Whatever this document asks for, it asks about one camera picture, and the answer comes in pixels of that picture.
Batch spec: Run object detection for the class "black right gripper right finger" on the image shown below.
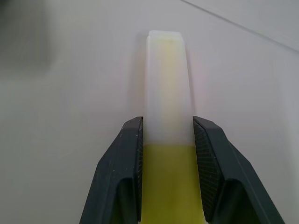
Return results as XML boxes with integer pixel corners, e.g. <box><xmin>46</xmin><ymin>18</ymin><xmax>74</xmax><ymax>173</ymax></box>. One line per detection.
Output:
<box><xmin>192</xmin><ymin>115</ymin><xmax>287</xmax><ymax>224</ymax></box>

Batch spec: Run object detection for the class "yellow highlighter with translucent cap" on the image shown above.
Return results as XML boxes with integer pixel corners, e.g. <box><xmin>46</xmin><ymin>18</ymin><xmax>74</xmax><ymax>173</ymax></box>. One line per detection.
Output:
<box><xmin>141</xmin><ymin>30</ymin><xmax>207</xmax><ymax>224</ymax></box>

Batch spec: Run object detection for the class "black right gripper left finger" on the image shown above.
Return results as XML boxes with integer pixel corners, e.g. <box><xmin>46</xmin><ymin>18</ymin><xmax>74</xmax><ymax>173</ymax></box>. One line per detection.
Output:
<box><xmin>78</xmin><ymin>116</ymin><xmax>144</xmax><ymax>224</ymax></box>

